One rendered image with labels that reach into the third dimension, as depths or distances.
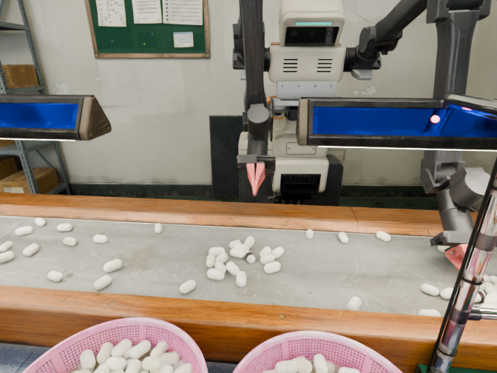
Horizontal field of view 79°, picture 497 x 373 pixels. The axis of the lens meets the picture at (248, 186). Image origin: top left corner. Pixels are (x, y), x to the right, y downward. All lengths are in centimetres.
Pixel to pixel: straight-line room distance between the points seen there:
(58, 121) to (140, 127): 223
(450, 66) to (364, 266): 46
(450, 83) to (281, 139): 64
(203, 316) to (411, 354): 34
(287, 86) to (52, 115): 80
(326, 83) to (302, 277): 75
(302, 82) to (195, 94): 159
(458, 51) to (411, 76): 209
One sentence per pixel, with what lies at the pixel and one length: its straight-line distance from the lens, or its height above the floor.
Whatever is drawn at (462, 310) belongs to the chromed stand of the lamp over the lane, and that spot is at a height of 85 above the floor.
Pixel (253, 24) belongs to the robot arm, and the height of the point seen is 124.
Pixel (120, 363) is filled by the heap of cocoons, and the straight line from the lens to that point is 56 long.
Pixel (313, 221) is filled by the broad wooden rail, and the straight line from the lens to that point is 85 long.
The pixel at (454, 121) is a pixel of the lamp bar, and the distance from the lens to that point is 56.
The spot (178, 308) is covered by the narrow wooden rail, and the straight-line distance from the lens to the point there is 58.
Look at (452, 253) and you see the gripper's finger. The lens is 78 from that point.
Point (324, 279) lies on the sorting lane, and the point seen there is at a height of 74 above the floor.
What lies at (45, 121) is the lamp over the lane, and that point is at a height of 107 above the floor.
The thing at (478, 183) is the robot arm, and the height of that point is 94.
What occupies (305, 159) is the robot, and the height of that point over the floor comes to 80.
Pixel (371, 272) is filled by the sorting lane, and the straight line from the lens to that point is 73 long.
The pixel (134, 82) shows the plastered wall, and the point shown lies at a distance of 278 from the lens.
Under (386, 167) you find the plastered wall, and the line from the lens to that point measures 299.
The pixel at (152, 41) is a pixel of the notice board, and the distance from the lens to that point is 270.
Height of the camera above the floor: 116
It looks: 22 degrees down
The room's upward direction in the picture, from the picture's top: straight up
